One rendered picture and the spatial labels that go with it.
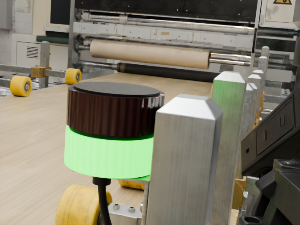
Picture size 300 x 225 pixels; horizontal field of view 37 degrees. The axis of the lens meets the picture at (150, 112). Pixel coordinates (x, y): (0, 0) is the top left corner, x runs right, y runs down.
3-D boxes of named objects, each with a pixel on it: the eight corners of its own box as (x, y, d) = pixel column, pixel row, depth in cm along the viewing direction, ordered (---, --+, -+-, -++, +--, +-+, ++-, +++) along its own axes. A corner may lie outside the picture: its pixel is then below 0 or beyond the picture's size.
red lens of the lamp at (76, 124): (171, 122, 30) (174, 90, 30) (147, 141, 25) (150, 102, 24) (89, 111, 32) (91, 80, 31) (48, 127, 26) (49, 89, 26)
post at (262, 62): (253, 161, 204) (267, 56, 195) (253, 164, 200) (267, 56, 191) (246, 160, 204) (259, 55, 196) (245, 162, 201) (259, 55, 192)
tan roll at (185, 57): (292, 77, 279) (294, 57, 277) (293, 79, 268) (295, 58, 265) (81, 55, 315) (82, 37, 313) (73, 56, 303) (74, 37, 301)
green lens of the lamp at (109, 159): (168, 158, 31) (171, 127, 30) (143, 185, 25) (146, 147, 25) (87, 145, 32) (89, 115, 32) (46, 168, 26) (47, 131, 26)
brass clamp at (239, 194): (249, 188, 86) (252, 163, 85) (244, 214, 74) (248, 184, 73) (217, 182, 88) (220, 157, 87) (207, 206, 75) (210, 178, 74)
